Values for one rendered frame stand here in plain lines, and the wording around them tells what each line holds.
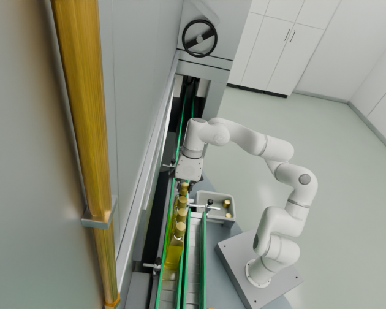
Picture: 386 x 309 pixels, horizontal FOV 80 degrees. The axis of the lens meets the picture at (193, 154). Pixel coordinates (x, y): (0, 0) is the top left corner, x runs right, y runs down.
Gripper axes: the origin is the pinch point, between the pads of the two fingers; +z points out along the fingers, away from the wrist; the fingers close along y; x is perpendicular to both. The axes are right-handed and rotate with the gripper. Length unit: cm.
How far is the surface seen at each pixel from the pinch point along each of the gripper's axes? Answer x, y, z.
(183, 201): -6.1, 0.1, 2.5
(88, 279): -60, -15, -26
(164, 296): -22.5, -1.0, 36.1
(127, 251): -43.4, -13.5, -11.6
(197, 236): 3.1, 11.4, 29.3
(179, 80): 101, -10, -24
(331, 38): 398, 251, -103
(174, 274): -14.3, 2.0, 33.9
